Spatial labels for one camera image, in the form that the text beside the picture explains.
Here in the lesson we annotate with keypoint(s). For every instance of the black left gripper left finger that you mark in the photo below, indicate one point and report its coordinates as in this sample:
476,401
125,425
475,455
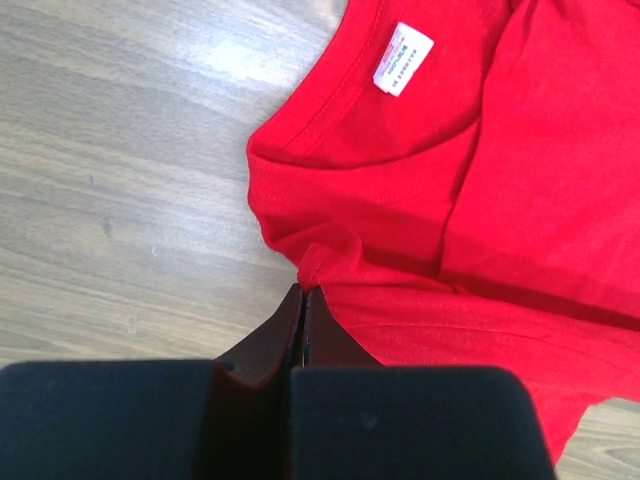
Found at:
220,418

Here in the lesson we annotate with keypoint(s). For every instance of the red t shirt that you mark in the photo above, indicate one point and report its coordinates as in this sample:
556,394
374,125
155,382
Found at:
461,179

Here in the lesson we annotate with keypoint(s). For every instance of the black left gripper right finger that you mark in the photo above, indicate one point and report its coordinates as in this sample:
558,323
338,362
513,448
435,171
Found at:
353,418

